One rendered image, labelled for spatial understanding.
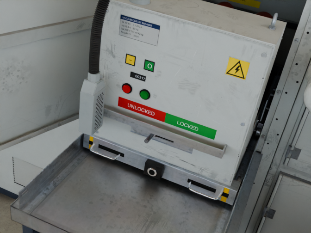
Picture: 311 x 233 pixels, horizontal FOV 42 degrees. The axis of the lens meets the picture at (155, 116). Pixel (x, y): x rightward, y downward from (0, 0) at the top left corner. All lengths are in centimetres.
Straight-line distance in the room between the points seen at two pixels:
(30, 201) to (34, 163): 92
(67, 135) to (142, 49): 87
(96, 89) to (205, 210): 50
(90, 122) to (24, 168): 107
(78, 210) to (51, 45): 55
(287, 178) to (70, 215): 83
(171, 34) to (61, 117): 65
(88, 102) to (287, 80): 68
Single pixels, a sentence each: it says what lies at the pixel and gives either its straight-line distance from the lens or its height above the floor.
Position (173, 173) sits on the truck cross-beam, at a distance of 131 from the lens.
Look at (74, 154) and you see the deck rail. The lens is 141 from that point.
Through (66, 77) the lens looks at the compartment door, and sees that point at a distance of 152.
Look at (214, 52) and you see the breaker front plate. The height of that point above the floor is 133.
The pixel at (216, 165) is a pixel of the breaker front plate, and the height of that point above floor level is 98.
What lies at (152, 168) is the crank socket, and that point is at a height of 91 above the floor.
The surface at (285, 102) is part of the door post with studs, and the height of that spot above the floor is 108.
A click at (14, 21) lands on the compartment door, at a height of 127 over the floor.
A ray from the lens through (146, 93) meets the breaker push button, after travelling 120.
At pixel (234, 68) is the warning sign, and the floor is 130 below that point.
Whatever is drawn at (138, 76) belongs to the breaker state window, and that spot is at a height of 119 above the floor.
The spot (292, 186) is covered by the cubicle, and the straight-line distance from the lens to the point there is 165.
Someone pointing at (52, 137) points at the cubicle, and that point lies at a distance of 199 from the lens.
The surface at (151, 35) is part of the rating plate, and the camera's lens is 114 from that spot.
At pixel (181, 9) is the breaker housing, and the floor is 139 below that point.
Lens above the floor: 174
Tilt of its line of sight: 32 degrees down
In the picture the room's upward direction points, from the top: 9 degrees clockwise
